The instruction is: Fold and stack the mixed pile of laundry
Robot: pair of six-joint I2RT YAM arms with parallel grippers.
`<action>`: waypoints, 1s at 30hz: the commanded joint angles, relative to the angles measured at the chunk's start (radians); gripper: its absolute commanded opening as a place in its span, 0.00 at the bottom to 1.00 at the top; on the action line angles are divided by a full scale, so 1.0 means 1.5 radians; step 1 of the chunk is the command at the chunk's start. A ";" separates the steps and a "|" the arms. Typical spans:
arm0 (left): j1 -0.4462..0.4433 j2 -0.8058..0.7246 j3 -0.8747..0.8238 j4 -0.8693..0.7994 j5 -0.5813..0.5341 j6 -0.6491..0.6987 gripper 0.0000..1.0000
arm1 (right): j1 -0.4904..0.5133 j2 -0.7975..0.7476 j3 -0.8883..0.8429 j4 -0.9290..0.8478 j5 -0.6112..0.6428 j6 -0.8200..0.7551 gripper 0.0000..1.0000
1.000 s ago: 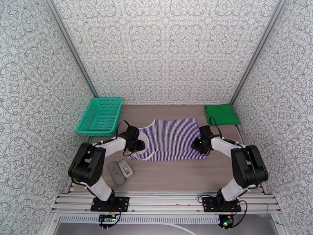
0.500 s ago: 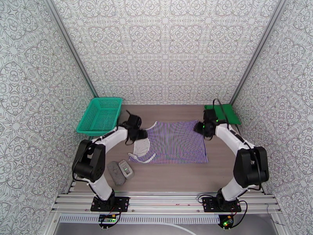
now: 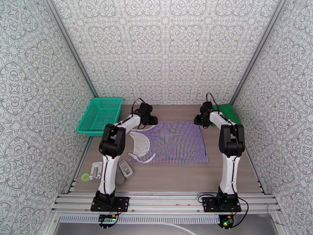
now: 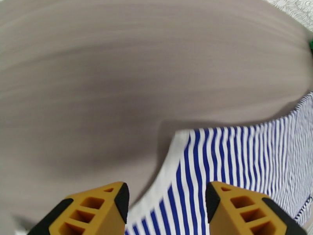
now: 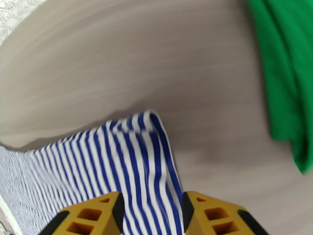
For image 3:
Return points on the green tape roll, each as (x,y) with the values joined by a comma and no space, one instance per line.
(82,177)

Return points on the right round circuit board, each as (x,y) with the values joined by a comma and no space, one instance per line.
(226,221)

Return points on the green t-shirt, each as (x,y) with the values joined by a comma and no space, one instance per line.
(229,113)

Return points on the aluminium table side rail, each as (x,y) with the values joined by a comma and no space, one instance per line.
(73,185)
(256,172)

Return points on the grey felt pouch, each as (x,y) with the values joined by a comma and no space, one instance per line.
(119,179)

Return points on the left green circuit board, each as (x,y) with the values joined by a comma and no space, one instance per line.
(106,219)

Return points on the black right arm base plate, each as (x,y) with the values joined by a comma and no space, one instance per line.
(210,205)

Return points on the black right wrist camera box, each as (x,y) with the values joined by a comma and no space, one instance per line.
(207,105)

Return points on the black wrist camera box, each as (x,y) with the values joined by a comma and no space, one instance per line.
(146,109)
(207,105)

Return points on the white plastic stand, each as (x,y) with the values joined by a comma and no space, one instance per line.
(96,171)

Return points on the green plastic mesh basket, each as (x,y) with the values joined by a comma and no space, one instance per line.
(97,112)

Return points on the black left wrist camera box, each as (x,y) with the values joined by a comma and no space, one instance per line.
(146,109)

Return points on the aluminium front rail frame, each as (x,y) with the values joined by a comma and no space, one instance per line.
(166,202)

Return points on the grey white small device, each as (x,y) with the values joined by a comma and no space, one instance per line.
(126,168)

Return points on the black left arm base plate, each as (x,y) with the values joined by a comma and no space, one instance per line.
(122,203)

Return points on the purple white striped tank top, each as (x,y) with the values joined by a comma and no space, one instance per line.
(176,143)

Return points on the aluminium corner post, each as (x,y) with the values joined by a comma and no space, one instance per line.
(260,45)
(71,45)

